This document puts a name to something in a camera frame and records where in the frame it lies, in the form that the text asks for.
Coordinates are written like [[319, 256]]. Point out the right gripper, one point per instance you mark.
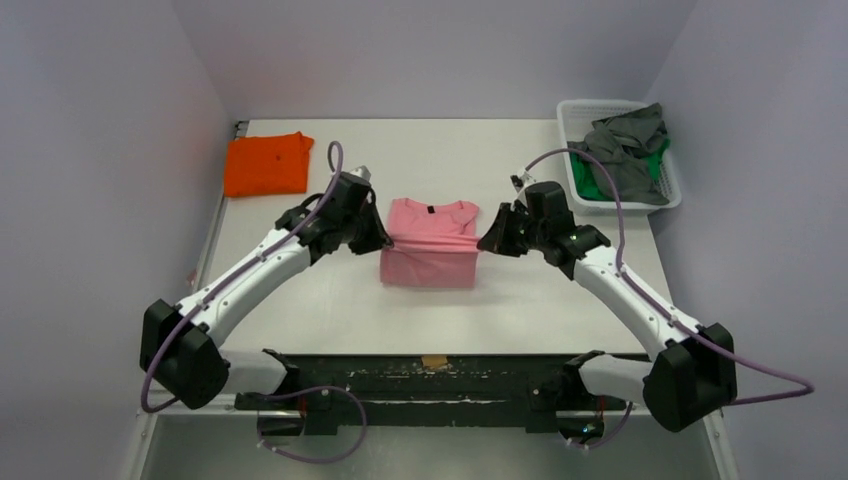
[[506, 229]]

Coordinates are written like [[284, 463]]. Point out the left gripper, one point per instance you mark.
[[377, 239]]

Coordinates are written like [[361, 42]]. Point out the pink t shirt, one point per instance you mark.
[[434, 246]]

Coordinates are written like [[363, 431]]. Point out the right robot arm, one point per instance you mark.
[[688, 374]]

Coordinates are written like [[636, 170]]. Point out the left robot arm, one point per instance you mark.
[[181, 346]]

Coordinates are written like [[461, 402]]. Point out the folded orange t shirt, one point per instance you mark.
[[264, 166]]

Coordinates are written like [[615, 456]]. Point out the green t shirt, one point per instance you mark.
[[634, 170]]

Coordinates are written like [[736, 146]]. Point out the brown tape piece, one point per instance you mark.
[[435, 362]]

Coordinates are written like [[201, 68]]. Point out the white plastic basket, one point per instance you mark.
[[575, 119]]

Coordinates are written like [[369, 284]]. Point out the grey t shirt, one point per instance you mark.
[[636, 128]]

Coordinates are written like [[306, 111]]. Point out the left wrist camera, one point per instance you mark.
[[361, 172]]

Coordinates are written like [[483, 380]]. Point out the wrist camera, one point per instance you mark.
[[521, 180], [361, 172]]

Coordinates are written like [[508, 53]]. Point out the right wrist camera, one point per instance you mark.
[[521, 180]]

